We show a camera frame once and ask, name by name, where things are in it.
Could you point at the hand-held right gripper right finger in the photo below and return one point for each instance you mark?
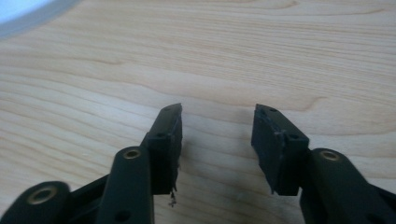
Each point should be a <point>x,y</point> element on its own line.
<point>277,146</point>

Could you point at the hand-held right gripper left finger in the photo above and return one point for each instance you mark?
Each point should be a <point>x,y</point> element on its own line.
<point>163,149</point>

